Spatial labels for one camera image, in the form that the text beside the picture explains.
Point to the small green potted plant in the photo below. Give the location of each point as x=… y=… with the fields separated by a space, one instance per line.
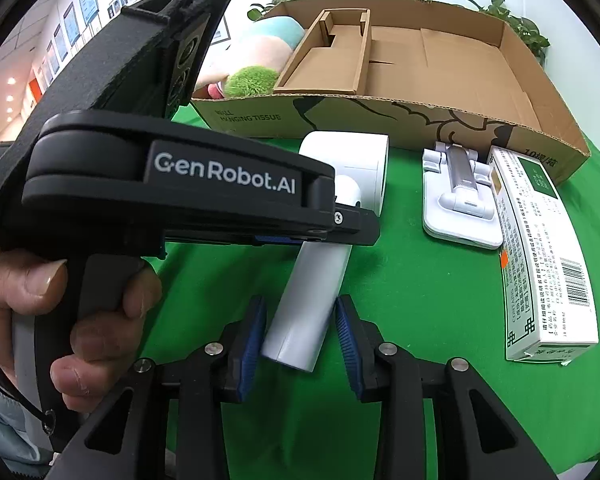
x=515 y=25

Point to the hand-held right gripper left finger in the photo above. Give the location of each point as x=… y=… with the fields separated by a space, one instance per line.
x=250 y=350

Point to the pink and teal plush toy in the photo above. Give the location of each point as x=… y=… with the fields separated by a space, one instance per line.
x=270 y=50

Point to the person's left hand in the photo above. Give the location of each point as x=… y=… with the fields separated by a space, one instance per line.
x=25 y=280

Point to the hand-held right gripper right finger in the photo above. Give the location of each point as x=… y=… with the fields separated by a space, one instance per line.
x=347 y=345

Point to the large cardboard box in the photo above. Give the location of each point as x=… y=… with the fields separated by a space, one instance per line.
x=430 y=60

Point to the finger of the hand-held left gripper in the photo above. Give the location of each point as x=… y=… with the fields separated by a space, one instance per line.
x=355 y=227

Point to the white phone stand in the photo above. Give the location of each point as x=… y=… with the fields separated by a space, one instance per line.
x=460 y=220

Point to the green tablecloth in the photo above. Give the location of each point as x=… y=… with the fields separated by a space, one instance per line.
x=430 y=310

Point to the group of framed wall documents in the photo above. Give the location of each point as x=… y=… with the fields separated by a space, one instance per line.
x=75 y=25

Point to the white hair dryer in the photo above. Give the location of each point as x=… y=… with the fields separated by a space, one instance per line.
x=305 y=285

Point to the small brown cardboard box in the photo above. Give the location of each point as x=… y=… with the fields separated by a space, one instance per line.
x=320 y=70

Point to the white and green medicine box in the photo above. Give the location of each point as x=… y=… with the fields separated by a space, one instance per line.
x=540 y=260

